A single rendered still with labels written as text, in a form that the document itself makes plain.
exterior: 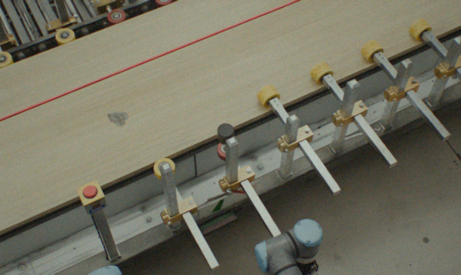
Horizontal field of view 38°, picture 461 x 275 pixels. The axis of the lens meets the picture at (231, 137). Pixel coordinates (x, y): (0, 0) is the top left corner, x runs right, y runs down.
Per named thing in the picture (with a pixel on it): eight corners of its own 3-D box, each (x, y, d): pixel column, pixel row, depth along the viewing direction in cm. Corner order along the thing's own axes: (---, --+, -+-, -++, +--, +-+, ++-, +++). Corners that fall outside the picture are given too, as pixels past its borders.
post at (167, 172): (181, 228, 260) (173, 168, 220) (173, 232, 259) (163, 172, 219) (177, 221, 262) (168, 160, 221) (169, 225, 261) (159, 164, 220)
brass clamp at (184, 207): (198, 213, 253) (198, 207, 249) (166, 228, 250) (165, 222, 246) (191, 200, 256) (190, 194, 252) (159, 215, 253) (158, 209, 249)
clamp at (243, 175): (255, 180, 257) (255, 174, 253) (224, 195, 254) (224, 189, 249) (247, 169, 260) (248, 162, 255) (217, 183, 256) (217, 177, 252)
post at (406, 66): (388, 132, 288) (414, 63, 248) (381, 135, 287) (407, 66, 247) (383, 126, 290) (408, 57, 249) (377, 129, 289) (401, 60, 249)
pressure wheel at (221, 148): (240, 166, 263) (241, 151, 254) (223, 174, 261) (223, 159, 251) (231, 150, 267) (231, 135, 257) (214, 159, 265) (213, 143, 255)
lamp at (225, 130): (235, 164, 248) (237, 133, 230) (222, 170, 247) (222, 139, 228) (228, 152, 251) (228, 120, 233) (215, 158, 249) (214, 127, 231)
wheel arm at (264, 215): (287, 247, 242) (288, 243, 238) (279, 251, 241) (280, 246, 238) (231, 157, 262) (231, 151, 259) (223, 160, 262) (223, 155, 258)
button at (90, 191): (99, 195, 209) (97, 192, 208) (87, 200, 208) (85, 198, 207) (94, 185, 211) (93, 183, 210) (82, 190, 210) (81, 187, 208)
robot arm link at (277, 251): (268, 273, 198) (304, 256, 201) (251, 241, 204) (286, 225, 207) (267, 284, 206) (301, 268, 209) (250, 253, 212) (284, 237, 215)
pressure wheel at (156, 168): (179, 174, 261) (177, 159, 251) (173, 191, 257) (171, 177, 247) (159, 169, 262) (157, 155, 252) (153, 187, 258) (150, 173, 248)
